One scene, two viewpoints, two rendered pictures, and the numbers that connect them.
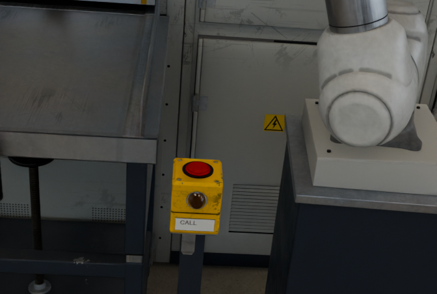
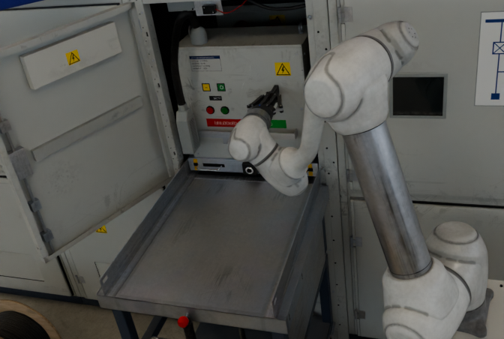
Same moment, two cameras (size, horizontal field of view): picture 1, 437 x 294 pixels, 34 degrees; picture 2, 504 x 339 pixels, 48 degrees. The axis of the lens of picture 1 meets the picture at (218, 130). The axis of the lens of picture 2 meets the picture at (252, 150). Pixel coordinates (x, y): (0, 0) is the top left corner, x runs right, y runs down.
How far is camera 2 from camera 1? 66 cm
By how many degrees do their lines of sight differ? 22
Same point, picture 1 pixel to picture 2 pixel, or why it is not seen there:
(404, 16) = (460, 246)
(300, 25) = (426, 192)
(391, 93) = (425, 328)
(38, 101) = (219, 280)
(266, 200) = not seen: hidden behind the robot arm
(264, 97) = not seen: hidden behind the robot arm
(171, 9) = (328, 181)
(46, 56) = (235, 233)
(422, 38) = (477, 260)
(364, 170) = not seen: outside the picture
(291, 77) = (424, 226)
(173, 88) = (337, 230)
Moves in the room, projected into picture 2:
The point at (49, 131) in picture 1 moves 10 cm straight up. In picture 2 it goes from (220, 309) to (214, 284)
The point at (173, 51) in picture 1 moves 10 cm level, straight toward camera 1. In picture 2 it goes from (334, 207) to (329, 223)
